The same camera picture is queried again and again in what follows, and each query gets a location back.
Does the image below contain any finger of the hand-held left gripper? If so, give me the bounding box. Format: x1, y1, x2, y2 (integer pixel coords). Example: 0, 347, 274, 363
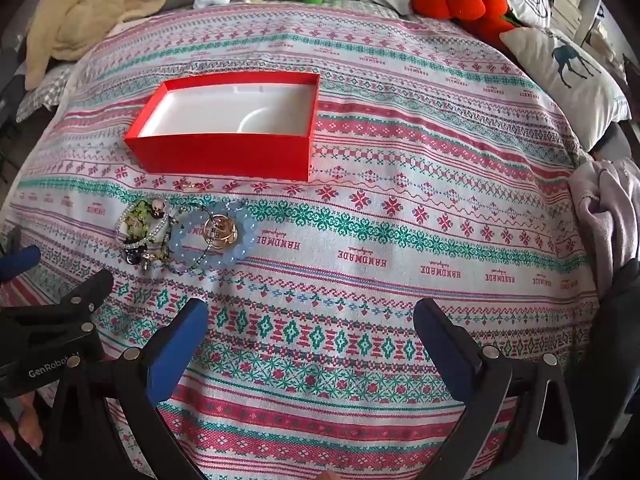
0, 230, 42, 283
0, 269, 115, 361

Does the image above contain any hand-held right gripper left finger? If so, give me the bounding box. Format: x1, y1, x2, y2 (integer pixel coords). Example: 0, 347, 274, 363
42, 297, 221, 480

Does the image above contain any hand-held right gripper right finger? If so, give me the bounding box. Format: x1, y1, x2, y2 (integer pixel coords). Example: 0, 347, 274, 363
414, 299, 596, 480

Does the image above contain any pearl bead bracelet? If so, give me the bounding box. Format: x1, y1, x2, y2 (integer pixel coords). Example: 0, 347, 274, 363
117, 205, 183, 256

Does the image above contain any thin green beaded bracelet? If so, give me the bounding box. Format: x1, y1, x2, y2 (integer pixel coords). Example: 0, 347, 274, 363
165, 200, 251, 276

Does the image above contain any green bead bracelet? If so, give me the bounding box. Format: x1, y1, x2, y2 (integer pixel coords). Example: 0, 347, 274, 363
120, 199, 173, 268

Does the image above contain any blue bead bracelet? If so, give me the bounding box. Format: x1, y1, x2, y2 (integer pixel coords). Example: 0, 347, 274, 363
167, 204, 258, 268

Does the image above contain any gold ring cluster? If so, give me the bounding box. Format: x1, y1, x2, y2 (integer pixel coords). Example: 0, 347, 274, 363
201, 215, 241, 250

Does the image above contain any red cardboard box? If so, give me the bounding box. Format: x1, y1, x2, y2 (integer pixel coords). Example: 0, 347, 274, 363
124, 72, 321, 182

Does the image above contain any person's left hand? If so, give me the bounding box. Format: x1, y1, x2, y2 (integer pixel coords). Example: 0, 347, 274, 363
0, 392, 48, 461

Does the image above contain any patterned woven blanket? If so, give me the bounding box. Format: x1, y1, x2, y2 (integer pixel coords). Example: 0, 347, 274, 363
0, 0, 608, 480

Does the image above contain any dark furniture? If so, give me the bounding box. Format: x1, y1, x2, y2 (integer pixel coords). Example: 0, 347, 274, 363
0, 35, 28, 161

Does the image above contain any grey checked sheet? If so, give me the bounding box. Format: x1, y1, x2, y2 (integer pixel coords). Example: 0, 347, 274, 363
15, 60, 76, 123

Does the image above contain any pale pink cloth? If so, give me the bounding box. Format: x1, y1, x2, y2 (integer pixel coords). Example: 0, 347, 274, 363
567, 157, 640, 296

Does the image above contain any beige fleece blanket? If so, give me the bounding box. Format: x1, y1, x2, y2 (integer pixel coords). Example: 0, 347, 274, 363
25, 0, 176, 91

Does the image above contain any white pillow with deer print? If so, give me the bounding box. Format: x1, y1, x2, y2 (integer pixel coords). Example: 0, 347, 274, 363
500, 25, 631, 153

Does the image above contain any orange plush pumpkin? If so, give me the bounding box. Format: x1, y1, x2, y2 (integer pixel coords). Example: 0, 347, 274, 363
410, 0, 523, 36

